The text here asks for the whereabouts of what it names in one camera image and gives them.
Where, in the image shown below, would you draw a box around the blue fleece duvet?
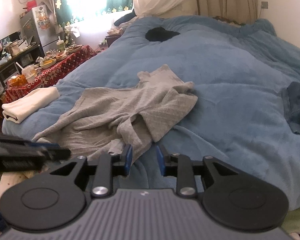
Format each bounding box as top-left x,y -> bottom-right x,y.
2,16 -> 300,210

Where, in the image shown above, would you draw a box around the dark blue jeans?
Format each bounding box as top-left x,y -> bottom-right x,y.
281,82 -> 300,135

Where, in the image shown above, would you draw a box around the silver refrigerator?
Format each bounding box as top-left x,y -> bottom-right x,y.
20,4 -> 58,53

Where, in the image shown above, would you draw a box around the folded cream towel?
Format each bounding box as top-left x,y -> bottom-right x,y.
2,87 -> 60,124

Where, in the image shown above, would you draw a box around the green lidded drink cup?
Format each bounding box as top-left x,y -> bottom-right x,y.
56,37 -> 65,52

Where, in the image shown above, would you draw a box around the wall power socket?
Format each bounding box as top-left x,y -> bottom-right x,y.
261,1 -> 268,9

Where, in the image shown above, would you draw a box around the yellow food bowl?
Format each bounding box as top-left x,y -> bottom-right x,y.
39,58 -> 57,69

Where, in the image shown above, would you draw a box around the green christmas window curtain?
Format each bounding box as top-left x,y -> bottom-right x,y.
51,0 -> 134,28

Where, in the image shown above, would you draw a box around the red patterned tablecloth table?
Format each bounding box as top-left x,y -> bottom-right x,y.
5,46 -> 97,103

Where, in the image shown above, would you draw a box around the dark wooden nightstand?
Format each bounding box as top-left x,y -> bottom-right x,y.
105,34 -> 122,47

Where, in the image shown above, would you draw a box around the grey polo shirt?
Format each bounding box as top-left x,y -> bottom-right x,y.
33,64 -> 198,160

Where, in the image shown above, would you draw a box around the green mattress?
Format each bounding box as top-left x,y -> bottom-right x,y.
281,208 -> 300,239

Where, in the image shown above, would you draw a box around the black garment on bed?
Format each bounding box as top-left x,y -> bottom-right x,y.
145,27 -> 180,42

